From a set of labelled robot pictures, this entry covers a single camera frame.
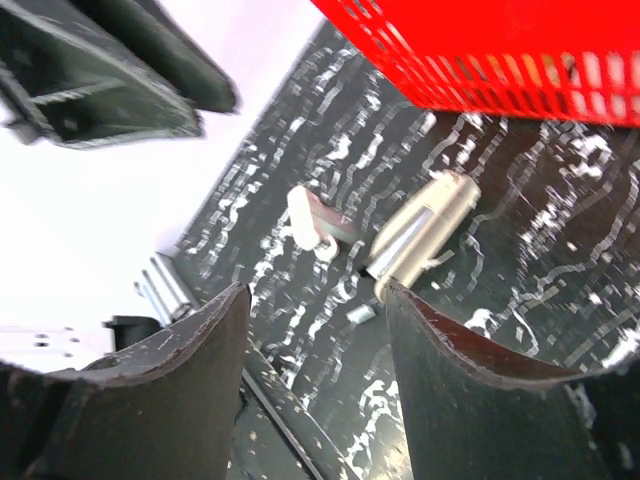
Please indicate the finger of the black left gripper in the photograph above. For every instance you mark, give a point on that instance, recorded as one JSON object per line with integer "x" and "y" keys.
{"x": 67, "y": 80}
{"x": 152, "y": 36}

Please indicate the red plastic basket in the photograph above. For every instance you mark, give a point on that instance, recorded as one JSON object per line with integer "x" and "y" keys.
{"x": 569, "y": 60}

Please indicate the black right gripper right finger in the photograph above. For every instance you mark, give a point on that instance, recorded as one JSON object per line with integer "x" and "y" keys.
{"x": 473, "y": 409}

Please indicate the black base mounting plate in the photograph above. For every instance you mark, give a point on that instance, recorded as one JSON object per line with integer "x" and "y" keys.
{"x": 306, "y": 440}

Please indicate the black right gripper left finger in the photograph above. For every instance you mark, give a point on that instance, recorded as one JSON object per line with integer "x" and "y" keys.
{"x": 163, "y": 408}

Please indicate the beige stapler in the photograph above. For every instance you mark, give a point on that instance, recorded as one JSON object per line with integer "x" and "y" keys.
{"x": 406, "y": 245}

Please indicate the silver staple strip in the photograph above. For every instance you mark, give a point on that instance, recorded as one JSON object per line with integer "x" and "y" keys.
{"x": 361, "y": 314}

